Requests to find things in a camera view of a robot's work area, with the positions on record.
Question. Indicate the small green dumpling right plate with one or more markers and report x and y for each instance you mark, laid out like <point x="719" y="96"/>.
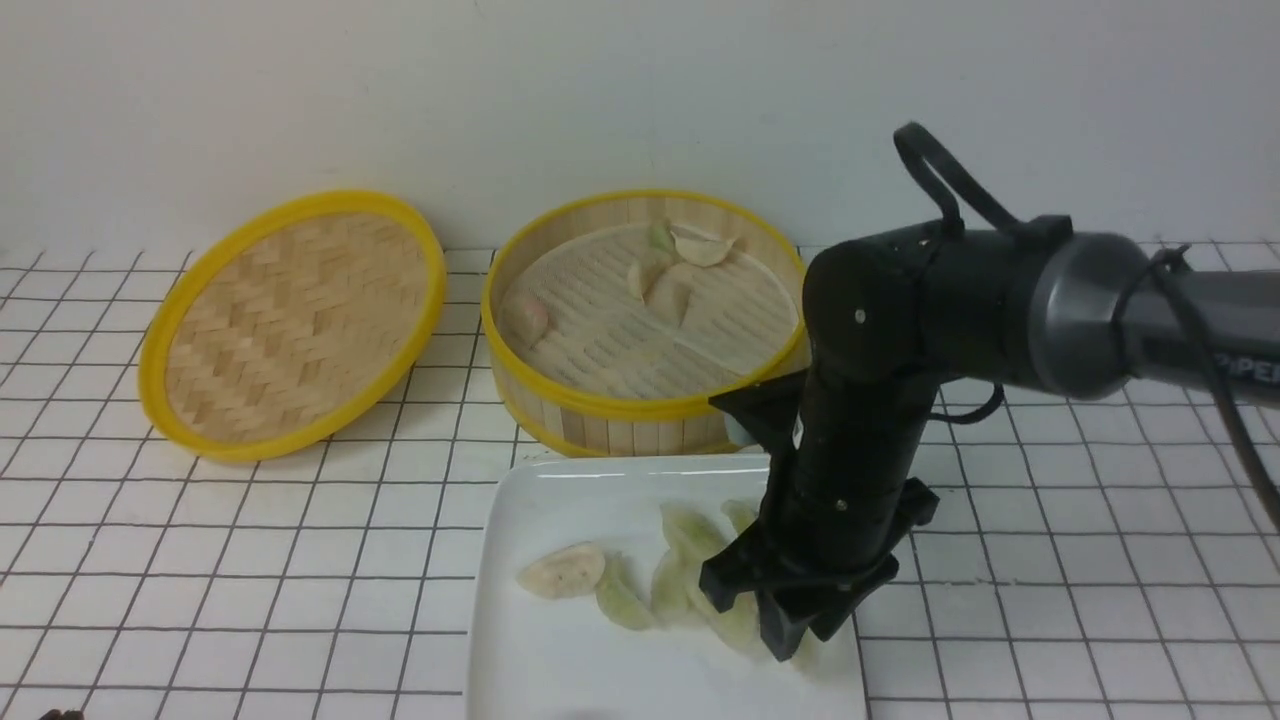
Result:
<point x="740" y="513"/>

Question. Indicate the white dumpling top in steamer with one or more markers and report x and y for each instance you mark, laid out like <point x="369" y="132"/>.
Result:
<point x="699" y="250"/>

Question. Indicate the yellow rimmed bamboo steamer basket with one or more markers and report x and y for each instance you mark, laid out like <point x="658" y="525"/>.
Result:
<point x="579" y="425"/>

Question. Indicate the yellow rimmed bamboo steamer lid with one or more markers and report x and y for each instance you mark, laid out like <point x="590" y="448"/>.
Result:
<point x="293" y="326"/>

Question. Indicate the dark object bottom left corner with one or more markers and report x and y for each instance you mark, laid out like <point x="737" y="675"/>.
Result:
<point x="58" y="714"/>

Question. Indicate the pink dumpling left in steamer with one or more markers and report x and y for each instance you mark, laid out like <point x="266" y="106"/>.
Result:
<point x="527" y="318"/>

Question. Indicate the green dumpling top in steamer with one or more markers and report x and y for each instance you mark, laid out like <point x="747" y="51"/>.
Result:
<point x="661" y="237"/>

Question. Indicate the white dumpling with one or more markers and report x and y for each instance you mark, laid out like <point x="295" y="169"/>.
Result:
<point x="568" y="573"/>
<point x="699" y="250"/>
<point x="666" y="296"/>

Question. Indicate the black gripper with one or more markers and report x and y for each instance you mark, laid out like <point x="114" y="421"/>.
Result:
<point x="838" y="498"/>

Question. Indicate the white square plate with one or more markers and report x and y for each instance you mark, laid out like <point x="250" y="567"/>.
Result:
<point x="532" y="658"/>

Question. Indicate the green dumpling top on plate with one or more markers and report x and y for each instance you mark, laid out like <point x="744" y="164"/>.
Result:
<point x="693" y="536"/>

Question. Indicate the green dumpling centre on plate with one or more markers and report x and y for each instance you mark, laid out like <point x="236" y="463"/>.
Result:
<point x="674" y="582"/>

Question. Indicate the green dumpling left on plate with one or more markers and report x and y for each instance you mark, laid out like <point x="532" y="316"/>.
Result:
<point x="617" y="597"/>

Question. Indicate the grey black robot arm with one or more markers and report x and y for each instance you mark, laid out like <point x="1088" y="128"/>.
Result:
<point x="934" y="323"/>

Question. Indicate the pinkish green dumpling on plate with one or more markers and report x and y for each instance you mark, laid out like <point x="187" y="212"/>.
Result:
<point x="739" y="629"/>

